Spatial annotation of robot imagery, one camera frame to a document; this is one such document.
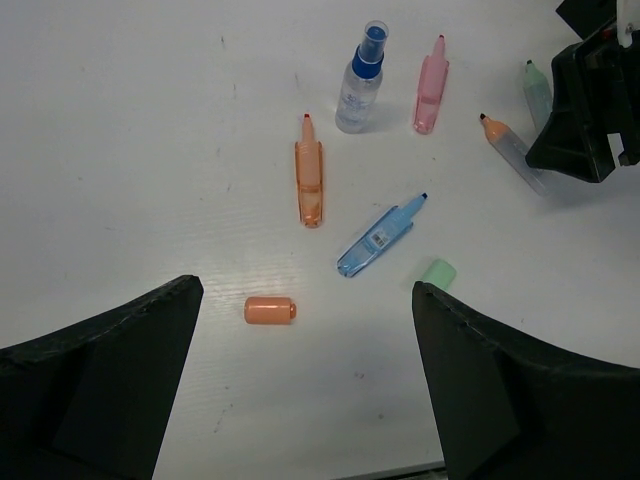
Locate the orange marker cap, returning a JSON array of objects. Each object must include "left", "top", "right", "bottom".
[{"left": 244, "top": 296, "right": 297, "bottom": 326}]

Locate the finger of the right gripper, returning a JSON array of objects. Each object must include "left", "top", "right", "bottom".
[{"left": 526, "top": 42, "right": 625, "bottom": 183}]

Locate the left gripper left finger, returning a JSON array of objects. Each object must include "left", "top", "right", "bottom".
[{"left": 1, "top": 275, "right": 204, "bottom": 479}]

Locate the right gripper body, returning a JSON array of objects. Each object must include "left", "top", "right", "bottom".
[{"left": 554, "top": 1, "right": 639, "bottom": 170}]

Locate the green marker cap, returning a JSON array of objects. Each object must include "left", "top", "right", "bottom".
[{"left": 415, "top": 257, "right": 457, "bottom": 291}]

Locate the blue spray bottle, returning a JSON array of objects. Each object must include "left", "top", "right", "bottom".
[{"left": 335, "top": 20, "right": 389, "bottom": 134}]

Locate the pink highlighter pen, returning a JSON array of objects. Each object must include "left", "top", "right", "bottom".
[{"left": 412, "top": 35, "right": 449, "bottom": 135}]

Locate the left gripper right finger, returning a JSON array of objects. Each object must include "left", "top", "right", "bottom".
[{"left": 412, "top": 282, "right": 639, "bottom": 479}]

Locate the orange frosted marker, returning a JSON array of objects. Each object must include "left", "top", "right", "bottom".
[{"left": 479, "top": 113, "right": 550, "bottom": 197}]

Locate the orange translucent highlighter pen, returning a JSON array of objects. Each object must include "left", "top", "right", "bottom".
[{"left": 295, "top": 113, "right": 324, "bottom": 228}]

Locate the blue highlighter pen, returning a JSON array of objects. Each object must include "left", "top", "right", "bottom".
[{"left": 336, "top": 192, "right": 428, "bottom": 278}]

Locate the green highlighter pen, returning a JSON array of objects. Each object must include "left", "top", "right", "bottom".
[{"left": 523, "top": 60, "right": 553, "bottom": 134}]

